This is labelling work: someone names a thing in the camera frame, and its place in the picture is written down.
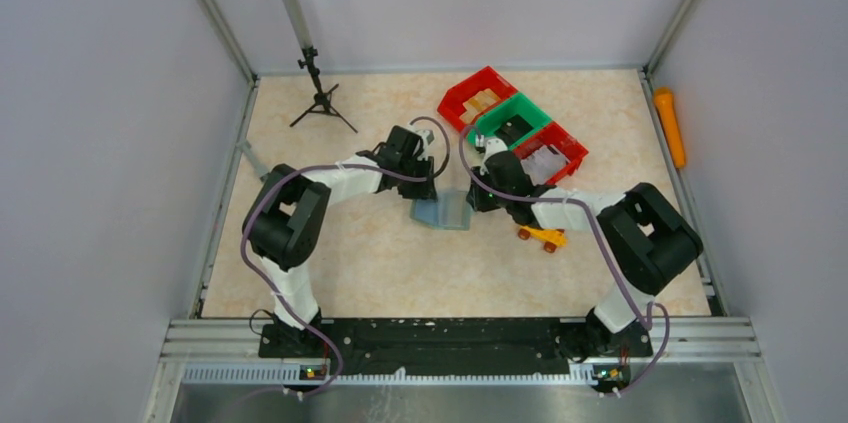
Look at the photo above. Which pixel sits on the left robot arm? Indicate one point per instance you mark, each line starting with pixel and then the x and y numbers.
pixel 283 225

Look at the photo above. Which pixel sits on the green card holder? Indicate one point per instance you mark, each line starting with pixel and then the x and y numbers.
pixel 449 211

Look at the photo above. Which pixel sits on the clear plastic bags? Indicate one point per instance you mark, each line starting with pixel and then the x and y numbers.
pixel 543 165

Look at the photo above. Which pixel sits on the wooden blocks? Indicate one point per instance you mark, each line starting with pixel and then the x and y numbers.
pixel 478 104

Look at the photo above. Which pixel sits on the black item in green bin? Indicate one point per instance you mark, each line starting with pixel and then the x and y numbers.
pixel 514 129

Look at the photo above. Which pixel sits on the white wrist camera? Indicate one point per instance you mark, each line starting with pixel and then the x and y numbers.
pixel 489 146
pixel 427 137

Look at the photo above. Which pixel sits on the red bin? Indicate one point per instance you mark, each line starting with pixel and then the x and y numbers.
pixel 556 136
pixel 450 106

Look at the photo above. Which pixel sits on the orange flashlight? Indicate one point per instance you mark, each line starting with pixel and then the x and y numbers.
pixel 664 100

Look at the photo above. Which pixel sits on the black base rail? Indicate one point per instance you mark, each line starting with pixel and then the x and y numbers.
pixel 454 346

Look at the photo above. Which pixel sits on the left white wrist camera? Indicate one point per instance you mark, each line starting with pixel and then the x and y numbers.
pixel 427 137

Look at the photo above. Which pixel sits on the near red bin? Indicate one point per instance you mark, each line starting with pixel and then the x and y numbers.
pixel 556 136

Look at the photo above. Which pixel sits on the small grey tool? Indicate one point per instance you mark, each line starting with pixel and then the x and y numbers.
pixel 260 169

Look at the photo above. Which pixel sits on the far red bin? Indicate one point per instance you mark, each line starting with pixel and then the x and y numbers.
pixel 450 106

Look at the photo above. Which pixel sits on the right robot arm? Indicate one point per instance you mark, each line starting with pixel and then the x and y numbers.
pixel 645 242

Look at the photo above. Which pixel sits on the green bin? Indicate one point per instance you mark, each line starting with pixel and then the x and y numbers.
pixel 518 104

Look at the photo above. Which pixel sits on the black tripod with grey tube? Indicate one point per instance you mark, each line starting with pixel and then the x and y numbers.
pixel 322 98

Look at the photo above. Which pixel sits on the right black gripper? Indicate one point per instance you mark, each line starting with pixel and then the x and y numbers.
pixel 481 197

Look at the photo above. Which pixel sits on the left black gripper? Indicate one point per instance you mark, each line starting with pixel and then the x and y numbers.
pixel 422 187

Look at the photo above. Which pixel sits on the yellow toy car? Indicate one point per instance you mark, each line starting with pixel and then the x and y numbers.
pixel 551 239

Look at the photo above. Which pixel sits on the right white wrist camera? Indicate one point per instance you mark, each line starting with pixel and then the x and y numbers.
pixel 489 146

